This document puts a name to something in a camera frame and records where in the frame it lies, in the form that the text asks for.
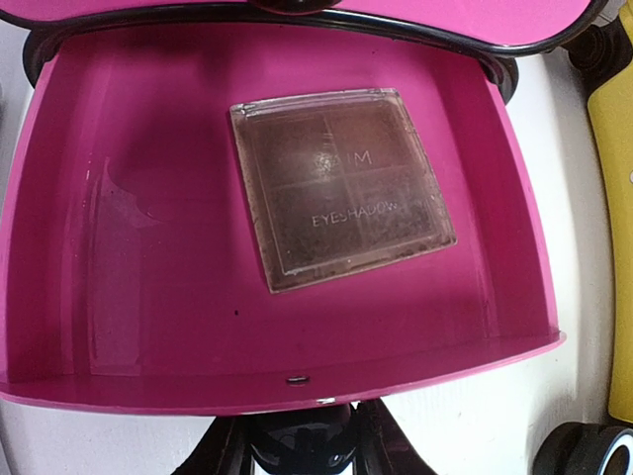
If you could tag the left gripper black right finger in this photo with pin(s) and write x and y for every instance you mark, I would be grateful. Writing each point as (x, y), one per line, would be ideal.
(383, 447)

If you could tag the square clear eyeshadow palette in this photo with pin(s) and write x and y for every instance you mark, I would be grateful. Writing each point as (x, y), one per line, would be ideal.
(337, 183)

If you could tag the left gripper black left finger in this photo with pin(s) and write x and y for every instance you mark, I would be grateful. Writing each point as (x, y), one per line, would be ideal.
(222, 450)

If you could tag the yellow Pikachu hard-shell suitcase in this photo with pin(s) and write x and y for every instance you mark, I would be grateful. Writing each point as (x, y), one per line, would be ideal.
(603, 57)

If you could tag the black pink drawer organizer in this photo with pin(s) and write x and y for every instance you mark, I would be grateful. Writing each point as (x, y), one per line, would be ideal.
(131, 278)

